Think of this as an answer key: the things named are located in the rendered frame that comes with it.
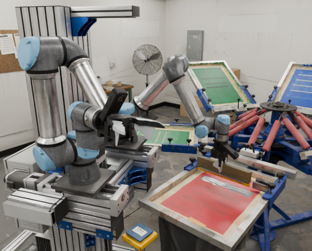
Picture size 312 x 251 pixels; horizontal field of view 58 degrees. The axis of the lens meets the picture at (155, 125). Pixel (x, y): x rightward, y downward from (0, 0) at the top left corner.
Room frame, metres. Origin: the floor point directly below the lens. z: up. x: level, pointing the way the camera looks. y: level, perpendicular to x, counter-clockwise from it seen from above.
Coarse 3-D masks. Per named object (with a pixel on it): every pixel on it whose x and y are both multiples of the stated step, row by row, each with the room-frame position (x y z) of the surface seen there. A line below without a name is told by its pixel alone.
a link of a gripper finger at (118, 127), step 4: (116, 124) 0.69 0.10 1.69; (120, 124) 0.70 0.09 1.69; (112, 128) 0.69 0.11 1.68; (116, 128) 0.67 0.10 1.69; (120, 128) 0.66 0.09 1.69; (124, 128) 0.66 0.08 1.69; (116, 132) 0.67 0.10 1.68; (120, 132) 0.66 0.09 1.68; (124, 132) 0.65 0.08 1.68; (116, 136) 0.68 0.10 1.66; (116, 140) 0.68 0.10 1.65; (116, 144) 0.68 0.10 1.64
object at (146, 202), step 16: (176, 176) 1.67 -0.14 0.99; (256, 176) 1.70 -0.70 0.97; (272, 176) 1.67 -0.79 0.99; (160, 192) 1.49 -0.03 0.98; (144, 208) 1.36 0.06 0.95; (160, 208) 1.31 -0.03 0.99; (256, 208) 1.31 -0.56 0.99; (176, 224) 1.22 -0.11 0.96; (192, 224) 1.18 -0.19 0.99; (240, 224) 1.18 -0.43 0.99; (208, 240) 1.10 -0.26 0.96; (224, 240) 1.07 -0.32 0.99; (240, 240) 1.10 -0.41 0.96
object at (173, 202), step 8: (200, 176) 1.73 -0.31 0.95; (216, 176) 1.73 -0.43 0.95; (192, 184) 1.62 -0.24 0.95; (200, 184) 1.62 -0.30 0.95; (208, 184) 1.62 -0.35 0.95; (176, 192) 1.53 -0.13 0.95; (184, 192) 1.53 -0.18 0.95; (168, 200) 1.44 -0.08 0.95; (176, 200) 1.44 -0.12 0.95; (168, 208) 1.36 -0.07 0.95; (176, 208) 1.36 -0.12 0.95; (184, 208) 1.36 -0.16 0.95; (192, 208) 1.36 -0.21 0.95
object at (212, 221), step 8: (232, 184) 1.62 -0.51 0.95; (240, 184) 1.62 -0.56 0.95; (224, 192) 1.53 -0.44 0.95; (232, 192) 1.53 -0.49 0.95; (256, 192) 1.53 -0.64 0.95; (240, 200) 1.44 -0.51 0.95; (248, 200) 1.44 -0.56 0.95; (200, 208) 1.36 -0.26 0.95; (240, 208) 1.36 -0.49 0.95; (192, 216) 1.29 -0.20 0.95; (200, 216) 1.29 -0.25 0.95; (208, 216) 1.29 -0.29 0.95; (216, 216) 1.29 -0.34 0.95; (232, 216) 1.29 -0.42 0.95; (208, 224) 1.22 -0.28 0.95; (216, 224) 1.22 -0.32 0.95; (224, 224) 1.22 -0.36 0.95; (224, 232) 1.16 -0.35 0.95
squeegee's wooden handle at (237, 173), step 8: (200, 160) 1.65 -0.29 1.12; (208, 160) 1.61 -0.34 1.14; (216, 160) 1.60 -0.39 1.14; (208, 168) 1.61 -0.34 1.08; (216, 168) 1.57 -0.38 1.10; (224, 168) 1.54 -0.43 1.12; (232, 168) 1.51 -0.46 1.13; (240, 168) 1.49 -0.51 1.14; (232, 176) 1.50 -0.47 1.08; (240, 176) 1.47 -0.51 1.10; (248, 176) 1.44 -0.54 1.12
